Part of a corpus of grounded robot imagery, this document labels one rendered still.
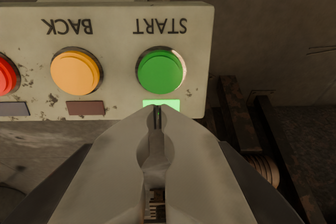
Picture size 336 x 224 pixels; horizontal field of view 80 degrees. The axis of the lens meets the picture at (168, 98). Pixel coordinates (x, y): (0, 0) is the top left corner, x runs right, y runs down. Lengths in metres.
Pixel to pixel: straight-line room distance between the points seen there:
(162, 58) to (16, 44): 0.12
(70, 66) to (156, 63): 0.07
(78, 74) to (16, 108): 0.08
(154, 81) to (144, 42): 0.03
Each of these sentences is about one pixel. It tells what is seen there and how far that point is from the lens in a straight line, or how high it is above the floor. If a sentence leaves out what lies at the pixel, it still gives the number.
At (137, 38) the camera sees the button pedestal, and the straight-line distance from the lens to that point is 0.18.
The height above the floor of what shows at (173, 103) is 0.61.
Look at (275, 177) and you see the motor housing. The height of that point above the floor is 0.50.
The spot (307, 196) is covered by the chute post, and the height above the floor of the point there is 0.53.
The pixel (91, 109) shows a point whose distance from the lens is 0.21.
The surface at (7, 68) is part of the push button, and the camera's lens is 0.22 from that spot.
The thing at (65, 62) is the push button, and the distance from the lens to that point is 0.19.
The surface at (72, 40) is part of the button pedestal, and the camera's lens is 0.19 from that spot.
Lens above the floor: 0.74
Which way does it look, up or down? 41 degrees down
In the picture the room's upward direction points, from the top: 178 degrees clockwise
